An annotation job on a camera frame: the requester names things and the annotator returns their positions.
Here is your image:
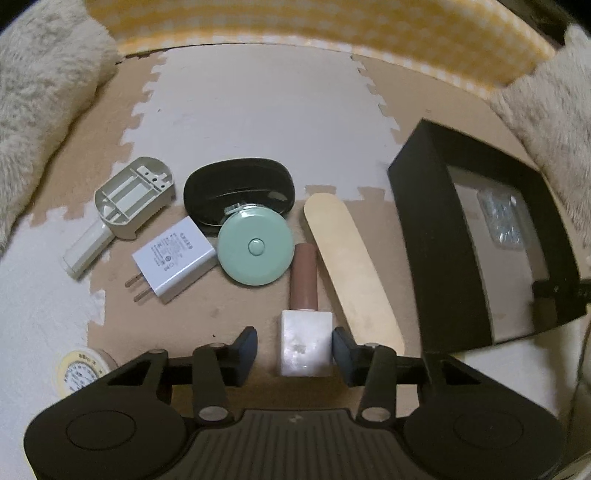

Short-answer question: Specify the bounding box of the yellow tape roll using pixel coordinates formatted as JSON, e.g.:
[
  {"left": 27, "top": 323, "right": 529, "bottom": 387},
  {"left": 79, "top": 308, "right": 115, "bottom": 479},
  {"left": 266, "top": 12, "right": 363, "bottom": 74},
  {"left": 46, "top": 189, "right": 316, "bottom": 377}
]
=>
[{"left": 55, "top": 347, "right": 120, "bottom": 400}]

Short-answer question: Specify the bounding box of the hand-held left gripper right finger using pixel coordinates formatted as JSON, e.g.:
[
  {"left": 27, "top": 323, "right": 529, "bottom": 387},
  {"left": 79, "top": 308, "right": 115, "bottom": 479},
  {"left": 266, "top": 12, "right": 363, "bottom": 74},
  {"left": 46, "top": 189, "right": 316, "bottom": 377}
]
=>
[{"left": 331, "top": 326, "right": 483, "bottom": 423}]

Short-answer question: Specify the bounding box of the yellow checked cushion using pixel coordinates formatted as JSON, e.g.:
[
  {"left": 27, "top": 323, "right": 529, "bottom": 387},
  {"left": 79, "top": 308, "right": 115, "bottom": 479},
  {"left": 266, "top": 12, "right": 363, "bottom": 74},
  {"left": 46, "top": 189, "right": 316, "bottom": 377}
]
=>
[{"left": 83, "top": 0, "right": 571, "bottom": 88}]

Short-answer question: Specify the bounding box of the black oval case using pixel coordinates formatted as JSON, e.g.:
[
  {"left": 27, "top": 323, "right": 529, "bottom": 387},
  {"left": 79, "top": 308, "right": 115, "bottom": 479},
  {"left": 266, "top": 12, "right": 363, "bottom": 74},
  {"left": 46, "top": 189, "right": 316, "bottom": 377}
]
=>
[{"left": 183, "top": 157, "right": 297, "bottom": 234}]

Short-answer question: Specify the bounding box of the wooden nail file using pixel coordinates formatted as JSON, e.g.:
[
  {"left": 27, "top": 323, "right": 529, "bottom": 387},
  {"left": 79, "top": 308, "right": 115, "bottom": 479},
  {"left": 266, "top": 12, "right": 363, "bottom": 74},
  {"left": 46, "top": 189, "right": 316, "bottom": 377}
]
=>
[{"left": 303, "top": 193, "right": 406, "bottom": 357}]

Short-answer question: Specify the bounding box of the grey furry pillow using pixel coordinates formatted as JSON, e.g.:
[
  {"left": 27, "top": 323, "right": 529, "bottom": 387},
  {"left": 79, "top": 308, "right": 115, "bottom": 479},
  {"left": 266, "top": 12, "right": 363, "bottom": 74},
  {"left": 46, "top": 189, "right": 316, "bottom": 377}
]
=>
[
  {"left": 0, "top": 0, "right": 122, "bottom": 259},
  {"left": 489, "top": 23, "right": 591, "bottom": 241}
]

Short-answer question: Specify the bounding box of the black box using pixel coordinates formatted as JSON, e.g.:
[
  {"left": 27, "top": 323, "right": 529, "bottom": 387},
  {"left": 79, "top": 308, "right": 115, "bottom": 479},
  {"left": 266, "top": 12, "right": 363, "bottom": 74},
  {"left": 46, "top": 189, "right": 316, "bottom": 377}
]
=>
[{"left": 387, "top": 118, "right": 585, "bottom": 355}]

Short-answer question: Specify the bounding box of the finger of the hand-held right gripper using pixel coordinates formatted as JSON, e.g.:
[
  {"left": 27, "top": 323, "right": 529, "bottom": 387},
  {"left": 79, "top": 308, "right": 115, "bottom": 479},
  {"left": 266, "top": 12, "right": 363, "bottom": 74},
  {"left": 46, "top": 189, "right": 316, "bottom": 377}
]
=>
[{"left": 531, "top": 276, "right": 591, "bottom": 306}]

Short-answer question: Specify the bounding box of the grey furry pillow right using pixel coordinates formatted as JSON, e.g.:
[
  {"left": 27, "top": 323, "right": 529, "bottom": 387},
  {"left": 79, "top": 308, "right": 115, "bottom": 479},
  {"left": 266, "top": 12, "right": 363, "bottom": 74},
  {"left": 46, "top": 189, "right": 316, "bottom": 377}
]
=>
[{"left": 489, "top": 23, "right": 591, "bottom": 241}]

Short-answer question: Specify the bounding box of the clear blister pack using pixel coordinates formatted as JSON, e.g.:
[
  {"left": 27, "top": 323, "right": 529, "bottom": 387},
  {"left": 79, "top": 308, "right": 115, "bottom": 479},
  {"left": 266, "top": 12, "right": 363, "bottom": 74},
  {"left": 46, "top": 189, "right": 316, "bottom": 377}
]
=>
[{"left": 475, "top": 188, "right": 525, "bottom": 252}]

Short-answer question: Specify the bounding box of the white plug charger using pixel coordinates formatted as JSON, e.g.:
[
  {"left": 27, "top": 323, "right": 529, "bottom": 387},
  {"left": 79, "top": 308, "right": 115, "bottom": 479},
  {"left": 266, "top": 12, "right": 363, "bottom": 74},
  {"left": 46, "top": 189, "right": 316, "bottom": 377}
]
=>
[{"left": 124, "top": 216, "right": 219, "bottom": 305}]

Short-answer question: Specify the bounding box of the beige plastic handle housing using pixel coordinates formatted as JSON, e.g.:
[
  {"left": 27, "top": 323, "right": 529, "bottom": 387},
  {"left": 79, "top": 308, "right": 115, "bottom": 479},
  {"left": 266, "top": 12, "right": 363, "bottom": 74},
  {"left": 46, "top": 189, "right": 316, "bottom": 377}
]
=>
[{"left": 62, "top": 157, "right": 177, "bottom": 280}]

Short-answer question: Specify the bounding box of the green round tape measure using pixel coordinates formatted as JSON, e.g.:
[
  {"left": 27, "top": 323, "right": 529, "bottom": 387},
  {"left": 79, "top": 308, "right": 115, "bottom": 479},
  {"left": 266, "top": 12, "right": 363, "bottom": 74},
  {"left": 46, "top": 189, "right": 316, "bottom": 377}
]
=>
[{"left": 217, "top": 203, "right": 296, "bottom": 286}]

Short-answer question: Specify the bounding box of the grey furry pillow left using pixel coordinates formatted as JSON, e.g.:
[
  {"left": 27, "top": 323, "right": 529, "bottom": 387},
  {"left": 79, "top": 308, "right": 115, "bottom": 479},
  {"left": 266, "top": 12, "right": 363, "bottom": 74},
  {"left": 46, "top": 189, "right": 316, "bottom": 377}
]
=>
[{"left": 0, "top": 0, "right": 122, "bottom": 259}]

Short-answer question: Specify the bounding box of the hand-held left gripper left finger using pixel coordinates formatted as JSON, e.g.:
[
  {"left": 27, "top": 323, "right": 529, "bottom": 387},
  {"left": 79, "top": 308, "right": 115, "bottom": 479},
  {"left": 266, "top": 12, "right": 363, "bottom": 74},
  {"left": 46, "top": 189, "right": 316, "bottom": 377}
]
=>
[{"left": 107, "top": 326, "right": 259, "bottom": 423}]

